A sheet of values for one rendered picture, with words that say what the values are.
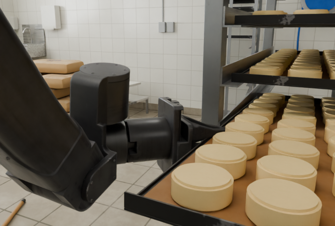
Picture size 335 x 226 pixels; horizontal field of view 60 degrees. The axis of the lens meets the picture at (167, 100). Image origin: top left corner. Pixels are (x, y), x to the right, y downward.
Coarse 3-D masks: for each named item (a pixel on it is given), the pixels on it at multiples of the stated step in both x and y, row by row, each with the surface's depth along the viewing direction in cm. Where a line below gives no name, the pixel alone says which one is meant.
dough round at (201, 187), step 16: (176, 176) 23; (192, 176) 23; (208, 176) 23; (224, 176) 23; (176, 192) 22; (192, 192) 21; (208, 192) 21; (224, 192) 22; (192, 208) 21; (208, 208) 21
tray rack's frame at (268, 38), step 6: (270, 0) 95; (276, 0) 96; (270, 6) 96; (264, 30) 98; (270, 30) 97; (264, 36) 98; (270, 36) 98; (264, 42) 99; (270, 42) 98; (264, 48) 99
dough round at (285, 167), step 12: (264, 156) 28; (276, 156) 28; (288, 156) 28; (264, 168) 25; (276, 168) 25; (288, 168) 25; (300, 168) 25; (312, 168) 25; (288, 180) 24; (300, 180) 24; (312, 180) 24
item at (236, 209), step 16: (320, 112) 59; (272, 128) 45; (320, 128) 46; (320, 144) 38; (192, 160) 31; (256, 160) 32; (320, 160) 33; (320, 176) 28; (160, 192) 24; (240, 192) 25; (320, 192) 25; (224, 208) 22; (240, 208) 22; (320, 224) 20
